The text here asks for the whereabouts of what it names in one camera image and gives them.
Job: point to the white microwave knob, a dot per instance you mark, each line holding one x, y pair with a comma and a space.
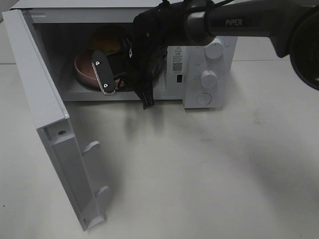
208, 79
214, 49

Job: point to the toy burger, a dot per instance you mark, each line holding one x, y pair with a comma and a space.
108, 38

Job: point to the upper white microwave knob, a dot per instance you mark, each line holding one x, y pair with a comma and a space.
214, 49

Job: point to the lower white microwave knob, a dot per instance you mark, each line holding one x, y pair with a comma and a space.
208, 79

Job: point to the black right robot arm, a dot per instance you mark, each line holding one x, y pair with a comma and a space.
291, 25

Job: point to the pink round plate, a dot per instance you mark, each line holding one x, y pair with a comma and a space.
87, 56

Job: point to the white warning label sticker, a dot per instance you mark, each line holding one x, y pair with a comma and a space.
177, 59

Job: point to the round white door button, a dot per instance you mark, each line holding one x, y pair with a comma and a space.
204, 99

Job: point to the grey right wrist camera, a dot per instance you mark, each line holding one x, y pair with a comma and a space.
108, 68

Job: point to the glass microwave turntable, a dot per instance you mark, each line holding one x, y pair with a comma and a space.
85, 75

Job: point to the white microwave oven body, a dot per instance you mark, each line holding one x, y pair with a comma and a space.
50, 40

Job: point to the white microwave door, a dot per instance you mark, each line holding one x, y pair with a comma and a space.
51, 118

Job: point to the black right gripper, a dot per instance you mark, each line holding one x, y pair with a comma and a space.
140, 61

